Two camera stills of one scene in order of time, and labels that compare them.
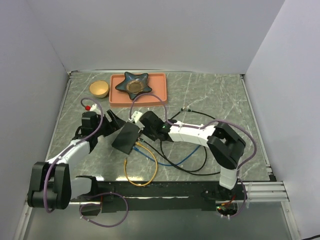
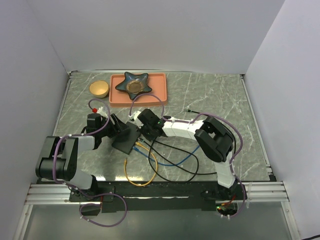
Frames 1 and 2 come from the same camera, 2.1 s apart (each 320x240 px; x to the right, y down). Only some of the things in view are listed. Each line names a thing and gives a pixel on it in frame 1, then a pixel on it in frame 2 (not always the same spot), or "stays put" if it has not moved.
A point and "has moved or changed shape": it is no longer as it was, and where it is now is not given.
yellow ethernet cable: x=125 y=161 stays put
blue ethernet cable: x=137 y=149 stays put
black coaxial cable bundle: x=174 y=164 has moved or changed shape
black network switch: x=127 y=138 stays put
